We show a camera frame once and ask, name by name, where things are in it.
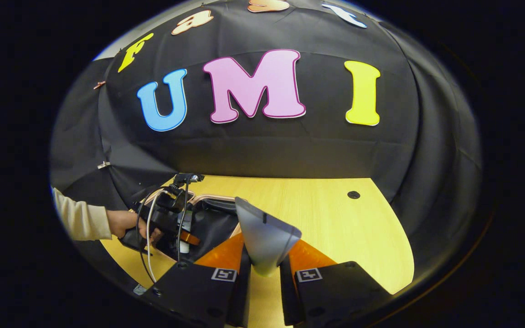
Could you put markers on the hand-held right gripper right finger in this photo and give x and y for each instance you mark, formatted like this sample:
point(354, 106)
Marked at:
point(290, 296)

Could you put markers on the black backdrop cloth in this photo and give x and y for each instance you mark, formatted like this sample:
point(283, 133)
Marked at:
point(290, 146)

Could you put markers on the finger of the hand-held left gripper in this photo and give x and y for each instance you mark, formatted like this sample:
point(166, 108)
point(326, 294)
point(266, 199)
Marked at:
point(189, 238)

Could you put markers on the white tube with green print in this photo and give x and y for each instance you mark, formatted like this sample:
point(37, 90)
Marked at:
point(185, 228)

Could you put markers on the pink scalloped suitcase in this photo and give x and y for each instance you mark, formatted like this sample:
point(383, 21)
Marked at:
point(214, 223)

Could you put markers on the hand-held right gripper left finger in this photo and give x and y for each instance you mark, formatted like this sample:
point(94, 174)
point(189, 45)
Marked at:
point(239, 296)

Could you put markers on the copper clip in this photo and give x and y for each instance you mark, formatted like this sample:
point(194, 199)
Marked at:
point(100, 84)

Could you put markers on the silver metal clip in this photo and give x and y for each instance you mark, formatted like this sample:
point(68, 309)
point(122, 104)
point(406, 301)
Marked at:
point(104, 165)

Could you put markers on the plain white tube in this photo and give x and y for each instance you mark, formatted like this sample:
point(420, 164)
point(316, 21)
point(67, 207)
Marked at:
point(265, 241)

